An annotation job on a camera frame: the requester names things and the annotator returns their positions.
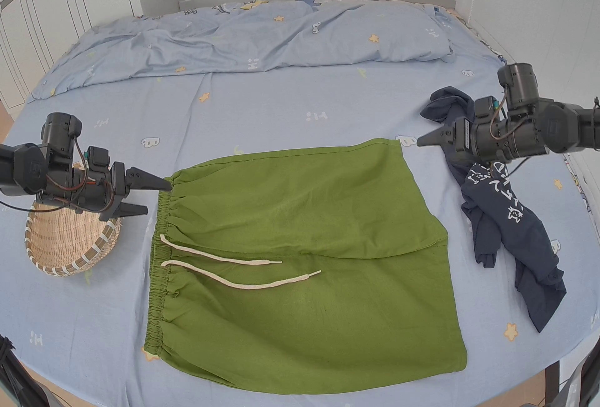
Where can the round woven basket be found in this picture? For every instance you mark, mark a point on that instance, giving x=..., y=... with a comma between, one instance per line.
x=70, y=236

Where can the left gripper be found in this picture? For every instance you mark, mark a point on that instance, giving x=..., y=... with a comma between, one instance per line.
x=96, y=194

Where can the green shorts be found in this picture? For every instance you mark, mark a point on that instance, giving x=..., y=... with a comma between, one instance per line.
x=304, y=231

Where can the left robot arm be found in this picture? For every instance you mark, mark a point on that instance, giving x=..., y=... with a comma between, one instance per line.
x=28, y=168

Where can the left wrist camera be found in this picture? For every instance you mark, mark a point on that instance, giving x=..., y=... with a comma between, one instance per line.
x=98, y=159

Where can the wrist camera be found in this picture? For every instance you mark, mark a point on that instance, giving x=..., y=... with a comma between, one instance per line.
x=485, y=109
x=98, y=159

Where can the pale blue quilt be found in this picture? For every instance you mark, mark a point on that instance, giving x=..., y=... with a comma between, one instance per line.
x=234, y=39

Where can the dark blue printed T-shirt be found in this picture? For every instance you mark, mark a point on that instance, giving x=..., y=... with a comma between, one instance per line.
x=529, y=236

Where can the bed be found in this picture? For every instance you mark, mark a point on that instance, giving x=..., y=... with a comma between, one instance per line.
x=304, y=105

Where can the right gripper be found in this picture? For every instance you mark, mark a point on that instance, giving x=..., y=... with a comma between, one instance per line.
x=487, y=140

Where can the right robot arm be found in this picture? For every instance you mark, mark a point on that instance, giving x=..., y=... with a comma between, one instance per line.
x=562, y=124

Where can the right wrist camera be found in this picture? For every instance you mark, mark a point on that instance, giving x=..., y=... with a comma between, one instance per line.
x=485, y=109

